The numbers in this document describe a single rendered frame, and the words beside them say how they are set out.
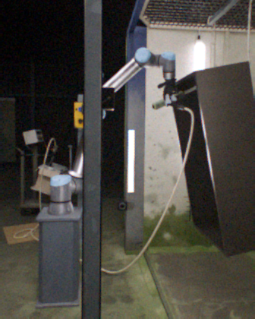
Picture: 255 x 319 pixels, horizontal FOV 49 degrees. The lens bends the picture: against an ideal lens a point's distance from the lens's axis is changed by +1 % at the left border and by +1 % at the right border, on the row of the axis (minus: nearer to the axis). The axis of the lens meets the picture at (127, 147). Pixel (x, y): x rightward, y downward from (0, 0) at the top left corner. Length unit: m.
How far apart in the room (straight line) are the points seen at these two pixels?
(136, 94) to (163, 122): 0.39
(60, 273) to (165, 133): 1.59
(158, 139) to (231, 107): 1.15
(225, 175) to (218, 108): 0.42
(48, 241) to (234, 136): 1.45
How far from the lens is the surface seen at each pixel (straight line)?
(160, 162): 2.88
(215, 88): 1.86
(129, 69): 1.90
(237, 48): 3.25
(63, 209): 2.15
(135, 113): 2.83
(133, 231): 2.99
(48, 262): 2.23
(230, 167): 1.90
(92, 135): 0.86
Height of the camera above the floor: 1.25
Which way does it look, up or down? 3 degrees down
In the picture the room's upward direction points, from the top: 1 degrees clockwise
